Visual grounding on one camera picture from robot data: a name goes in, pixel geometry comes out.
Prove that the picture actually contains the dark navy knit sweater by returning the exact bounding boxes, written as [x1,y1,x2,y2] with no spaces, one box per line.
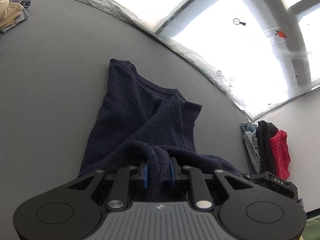
[79,59,240,202]

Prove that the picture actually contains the red checkered garment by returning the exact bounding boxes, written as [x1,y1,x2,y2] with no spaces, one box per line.
[270,129,291,180]

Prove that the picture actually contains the blue plaid shirt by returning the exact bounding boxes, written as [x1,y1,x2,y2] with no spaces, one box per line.
[20,0,31,10]

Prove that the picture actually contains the black garment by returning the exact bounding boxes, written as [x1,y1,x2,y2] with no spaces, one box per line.
[256,120,278,174]

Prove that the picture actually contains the translucent printed window film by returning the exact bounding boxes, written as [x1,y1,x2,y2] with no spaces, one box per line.
[15,0,320,122]

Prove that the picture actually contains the beige t-shirt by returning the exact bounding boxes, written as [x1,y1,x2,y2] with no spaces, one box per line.
[0,0,23,29]

